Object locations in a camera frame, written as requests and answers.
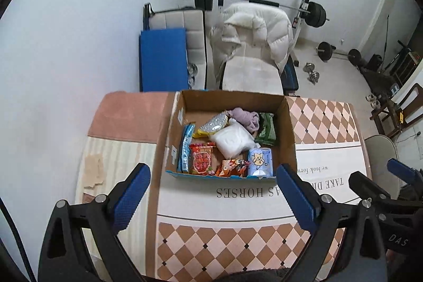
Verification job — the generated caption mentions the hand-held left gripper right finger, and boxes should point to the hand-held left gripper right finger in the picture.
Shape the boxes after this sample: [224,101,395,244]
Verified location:
[276,164,388,282]

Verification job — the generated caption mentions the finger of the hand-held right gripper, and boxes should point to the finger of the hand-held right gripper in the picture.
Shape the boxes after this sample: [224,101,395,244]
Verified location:
[387,158,423,187]
[348,170,423,215]

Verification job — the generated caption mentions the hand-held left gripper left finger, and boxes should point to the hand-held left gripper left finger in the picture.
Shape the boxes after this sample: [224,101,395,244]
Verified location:
[39,163,152,282]

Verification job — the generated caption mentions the lilac cat print tissue pack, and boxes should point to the lilac cat print tissue pack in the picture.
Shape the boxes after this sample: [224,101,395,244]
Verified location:
[247,146,275,177]

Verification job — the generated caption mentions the green packet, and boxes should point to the green packet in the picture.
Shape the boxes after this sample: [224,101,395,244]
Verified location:
[254,112,277,146]

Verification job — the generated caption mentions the orange snack packet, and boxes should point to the orange snack packet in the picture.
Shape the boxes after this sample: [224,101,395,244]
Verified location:
[215,158,252,177]

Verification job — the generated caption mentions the long blue snack packet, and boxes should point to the long blue snack packet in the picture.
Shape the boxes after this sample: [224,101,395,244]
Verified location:
[177,124,196,174]

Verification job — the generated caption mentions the red snack packet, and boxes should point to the red snack packet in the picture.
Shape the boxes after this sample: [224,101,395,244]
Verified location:
[189,142,217,176]

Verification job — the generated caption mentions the white soft pouch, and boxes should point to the white soft pouch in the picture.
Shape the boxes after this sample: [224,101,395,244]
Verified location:
[208,123,261,159]

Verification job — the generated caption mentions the purple cloth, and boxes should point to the purple cloth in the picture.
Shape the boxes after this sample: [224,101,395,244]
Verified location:
[228,108,260,133]

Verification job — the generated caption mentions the silver foil packet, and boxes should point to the silver foil packet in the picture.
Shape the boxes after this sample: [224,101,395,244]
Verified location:
[192,111,230,138]

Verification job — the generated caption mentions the cardboard box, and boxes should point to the cardboard box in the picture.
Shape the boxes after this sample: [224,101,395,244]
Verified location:
[164,90,297,180]

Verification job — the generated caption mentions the grey round chair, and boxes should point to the grey round chair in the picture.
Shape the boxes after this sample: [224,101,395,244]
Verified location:
[364,134,399,200]

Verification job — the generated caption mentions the dark wooden chair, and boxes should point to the dark wooden chair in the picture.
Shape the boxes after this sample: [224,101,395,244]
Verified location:
[369,82,423,137]

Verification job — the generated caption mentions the pink cream striped mat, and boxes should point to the pink cream striped mat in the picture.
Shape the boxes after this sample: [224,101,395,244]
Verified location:
[75,90,176,269]

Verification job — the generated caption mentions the black exercise machine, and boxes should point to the black exercise machine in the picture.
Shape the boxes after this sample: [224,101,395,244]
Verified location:
[385,39,423,84]

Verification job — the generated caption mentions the black speaker box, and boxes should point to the black speaker box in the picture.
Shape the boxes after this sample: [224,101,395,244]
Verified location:
[368,54,384,71]

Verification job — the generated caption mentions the black weight bench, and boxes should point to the black weight bench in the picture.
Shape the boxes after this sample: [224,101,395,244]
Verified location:
[279,56,300,96]

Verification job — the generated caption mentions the white upholstered chair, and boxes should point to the white upholstered chair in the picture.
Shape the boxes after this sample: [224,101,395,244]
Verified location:
[220,56,284,96]

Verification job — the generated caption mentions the short barbell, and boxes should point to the short barbell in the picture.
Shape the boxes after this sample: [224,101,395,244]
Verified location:
[315,41,362,66]

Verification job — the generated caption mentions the blue folded mat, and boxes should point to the blue folded mat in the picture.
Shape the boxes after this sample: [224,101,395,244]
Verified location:
[138,27,190,93]

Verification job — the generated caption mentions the white puffer jacket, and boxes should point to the white puffer jacket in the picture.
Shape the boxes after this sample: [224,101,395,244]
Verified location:
[209,3,293,87]

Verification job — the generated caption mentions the white quilted chair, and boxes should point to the white quilted chair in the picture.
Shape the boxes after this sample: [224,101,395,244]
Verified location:
[143,4,209,89]

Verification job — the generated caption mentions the barbell with black plates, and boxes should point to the barbell with black plates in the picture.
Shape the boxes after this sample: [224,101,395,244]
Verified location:
[183,0,330,29]

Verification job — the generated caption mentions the white door frame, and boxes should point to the white door frame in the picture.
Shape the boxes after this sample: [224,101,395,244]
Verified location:
[358,0,423,53]

